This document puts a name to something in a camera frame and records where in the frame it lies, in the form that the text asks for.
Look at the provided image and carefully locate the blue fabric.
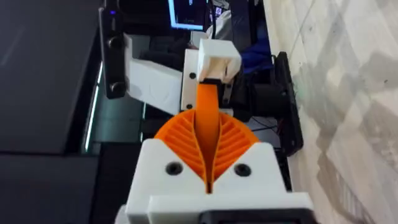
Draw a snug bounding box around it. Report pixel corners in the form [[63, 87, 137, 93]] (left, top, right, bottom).
[[239, 39, 275, 75]]

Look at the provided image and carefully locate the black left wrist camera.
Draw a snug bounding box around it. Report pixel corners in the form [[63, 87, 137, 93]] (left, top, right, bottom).
[[98, 5, 129, 100]]

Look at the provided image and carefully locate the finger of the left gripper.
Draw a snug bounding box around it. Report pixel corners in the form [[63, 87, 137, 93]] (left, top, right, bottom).
[[179, 49, 200, 113], [197, 38, 243, 85]]

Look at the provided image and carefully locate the black upright wrist plate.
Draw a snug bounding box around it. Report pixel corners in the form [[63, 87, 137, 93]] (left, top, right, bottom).
[[272, 50, 305, 157]]

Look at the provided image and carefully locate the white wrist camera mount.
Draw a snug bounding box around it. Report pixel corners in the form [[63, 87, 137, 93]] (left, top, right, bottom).
[[123, 32, 183, 116]]

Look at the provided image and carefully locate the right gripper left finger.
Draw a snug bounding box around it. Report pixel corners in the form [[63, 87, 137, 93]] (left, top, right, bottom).
[[124, 81, 209, 224]]

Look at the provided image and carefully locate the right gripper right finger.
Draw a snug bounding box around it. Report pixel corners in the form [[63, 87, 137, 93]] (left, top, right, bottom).
[[207, 81, 289, 195]]

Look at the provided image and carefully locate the thin dark cable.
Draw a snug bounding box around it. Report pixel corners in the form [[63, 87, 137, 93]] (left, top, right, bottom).
[[250, 116, 280, 131]]

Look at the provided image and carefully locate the lit computer monitor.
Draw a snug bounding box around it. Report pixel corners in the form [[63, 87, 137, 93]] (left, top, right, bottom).
[[167, 0, 210, 32]]

